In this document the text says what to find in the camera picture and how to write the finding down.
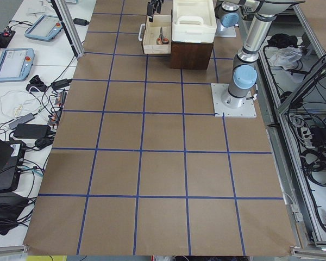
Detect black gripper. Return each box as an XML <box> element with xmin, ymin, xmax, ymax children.
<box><xmin>147</xmin><ymin>0</ymin><xmax>163</xmax><ymax>22</ymax></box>

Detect wooden drawer with white handle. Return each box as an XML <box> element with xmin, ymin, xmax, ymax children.
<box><xmin>138</xmin><ymin>15</ymin><xmax>172</xmax><ymax>54</ymax></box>

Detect grey orange scissors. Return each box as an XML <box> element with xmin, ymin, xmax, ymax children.
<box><xmin>156</xmin><ymin>27</ymin><xmax>170</xmax><ymax>45</ymax></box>

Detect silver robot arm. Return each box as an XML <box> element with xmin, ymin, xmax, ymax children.
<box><xmin>146</xmin><ymin>1</ymin><xmax>239</xmax><ymax>26</ymax></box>
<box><xmin>222</xmin><ymin>1</ymin><xmax>304</xmax><ymax>107</ymax></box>

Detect dark brown drawer cabinet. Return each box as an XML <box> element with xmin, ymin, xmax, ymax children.
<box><xmin>170</xmin><ymin>41</ymin><xmax>214</xmax><ymax>70</ymax></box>

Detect white plastic crate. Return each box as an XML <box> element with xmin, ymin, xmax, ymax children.
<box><xmin>172</xmin><ymin>0</ymin><xmax>217</xmax><ymax>43</ymax></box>

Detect black power adapter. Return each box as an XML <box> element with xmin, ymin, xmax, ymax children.
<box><xmin>73</xmin><ymin>18</ymin><xmax>90</xmax><ymax>26</ymax></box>

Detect upper teach pendant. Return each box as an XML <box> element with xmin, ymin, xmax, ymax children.
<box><xmin>24</xmin><ymin>15</ymin><xmax>62</xmax><ymax>41</ymax></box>

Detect teach pendant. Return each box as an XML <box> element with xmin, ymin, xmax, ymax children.
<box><xmin>24</xmin><ymin>15</ymin><xmax>62</xmax><ymax>41</ymax></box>
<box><xmin>0</xmin><ymin>48</ymin><xmax>35</xmax><ymax>82</ymax></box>

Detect white cloth on floor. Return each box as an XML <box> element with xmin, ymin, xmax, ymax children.
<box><xmin>268</xmin><ymin>47</ymin><xmax>303</xmax><ymax>70</ymax></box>

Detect lower teach pendant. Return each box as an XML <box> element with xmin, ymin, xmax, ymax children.
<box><xmin>0</xmin><ymin>48</ymin><xmax>35</xmax><ymax>82</ymax></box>

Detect brown paper table cover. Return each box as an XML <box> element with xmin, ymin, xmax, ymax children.
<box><xmin>24</xmin><ymin>1</ymin><xmax>295</xmax><ymax>256</ymax></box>

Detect large black power brick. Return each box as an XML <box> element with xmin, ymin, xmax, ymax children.
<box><xmin>13</xmin><ymin>123</ymin><xmax>51</xmax><ymax>139</ymax></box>

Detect black laptop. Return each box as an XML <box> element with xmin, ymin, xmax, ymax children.
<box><xmin>0</xmin><ymin>139</ymin><xmax>26</xmax><ymax>193</ymax></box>

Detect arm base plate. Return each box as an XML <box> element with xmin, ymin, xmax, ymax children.
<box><xmin>215</xmin><ymin>20</ymin><xmax>236</xmax><ymax>38</ymax></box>
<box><xmin>211</xmin><ymin>83</ymin><xmax>256</xmax><ymax>118</ymax></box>

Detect aluminium frame post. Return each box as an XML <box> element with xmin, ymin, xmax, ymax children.
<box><xmin>51</xmin><ymin>0</ymin><xmax>84</xmax><ymax>59</ymax></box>

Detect aluminium frame right rail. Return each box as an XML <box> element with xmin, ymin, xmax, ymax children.
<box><xmin>257</xmin><ymin>1</ymin><xmax>326</xmax><ymax>255</ymax></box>

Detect white coiled cable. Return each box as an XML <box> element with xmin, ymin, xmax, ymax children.
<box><xmin>0</xmin><ymin>90</ymin><xmax>44</xmax><ymax>120</ymax></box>

